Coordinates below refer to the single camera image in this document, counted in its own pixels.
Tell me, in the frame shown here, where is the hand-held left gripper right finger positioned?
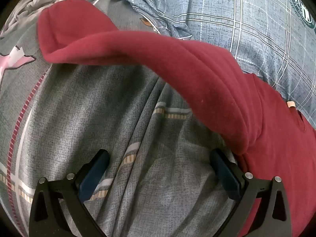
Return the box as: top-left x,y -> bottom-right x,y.
209,149 -> 293,237

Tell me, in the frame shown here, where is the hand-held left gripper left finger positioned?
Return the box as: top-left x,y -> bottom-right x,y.
29,149 -> 110,237

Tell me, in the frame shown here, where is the red garment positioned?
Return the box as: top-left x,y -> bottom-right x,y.
37,0 -> 316,237

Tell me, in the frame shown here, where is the grey star-print bed sheet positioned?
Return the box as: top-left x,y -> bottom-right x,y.
0,0 -> 247,237

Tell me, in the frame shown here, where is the blue plaid quilt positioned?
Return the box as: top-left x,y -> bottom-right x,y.
111,0 -> 316,125

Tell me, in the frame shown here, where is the crumpled white cloth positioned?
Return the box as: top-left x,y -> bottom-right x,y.
1,0 -> 60,37

